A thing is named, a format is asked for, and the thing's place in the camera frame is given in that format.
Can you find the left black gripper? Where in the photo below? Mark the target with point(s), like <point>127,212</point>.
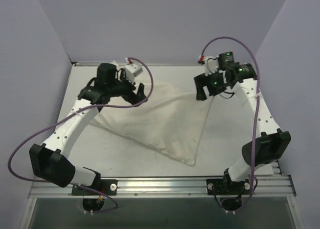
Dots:
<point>128,89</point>

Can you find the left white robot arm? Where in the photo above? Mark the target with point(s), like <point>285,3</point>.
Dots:
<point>49,160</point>

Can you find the cream pillowcase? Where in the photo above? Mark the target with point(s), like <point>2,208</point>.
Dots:
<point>171,122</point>

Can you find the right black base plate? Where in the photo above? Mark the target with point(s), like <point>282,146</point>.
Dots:
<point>220,187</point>

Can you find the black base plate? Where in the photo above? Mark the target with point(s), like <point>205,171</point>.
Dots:
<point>108,187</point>
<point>220,187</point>

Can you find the aluminium front rail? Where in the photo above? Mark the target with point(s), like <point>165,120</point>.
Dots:
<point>169,187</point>

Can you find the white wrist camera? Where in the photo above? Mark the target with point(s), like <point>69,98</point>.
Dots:
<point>210,64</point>
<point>132,70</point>

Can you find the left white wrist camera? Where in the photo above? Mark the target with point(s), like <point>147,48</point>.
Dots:
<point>132,70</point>

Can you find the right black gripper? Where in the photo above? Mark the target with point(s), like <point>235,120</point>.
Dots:
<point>206,82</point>

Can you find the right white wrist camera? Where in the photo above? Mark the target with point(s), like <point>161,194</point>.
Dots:
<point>210,64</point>

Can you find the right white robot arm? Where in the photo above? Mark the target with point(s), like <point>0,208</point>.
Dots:
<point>269,141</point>

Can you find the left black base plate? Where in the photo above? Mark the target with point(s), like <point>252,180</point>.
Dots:
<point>108,187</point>

